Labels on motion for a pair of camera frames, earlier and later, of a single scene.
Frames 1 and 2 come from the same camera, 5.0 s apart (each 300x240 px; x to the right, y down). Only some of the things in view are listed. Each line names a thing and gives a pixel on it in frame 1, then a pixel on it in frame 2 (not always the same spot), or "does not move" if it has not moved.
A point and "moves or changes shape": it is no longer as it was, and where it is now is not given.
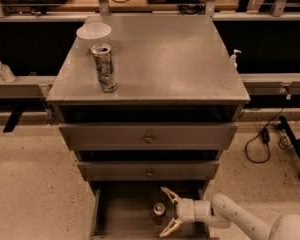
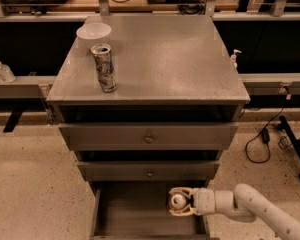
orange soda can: x=158 y=213 moves or changes shape
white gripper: x=186 y=210 to x=202 y=201
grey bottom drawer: x=124 y=209 does not move
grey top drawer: x=147 y=137 does not move
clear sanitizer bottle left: x=3 y=71 does not move
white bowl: x=93 y=33 does not move
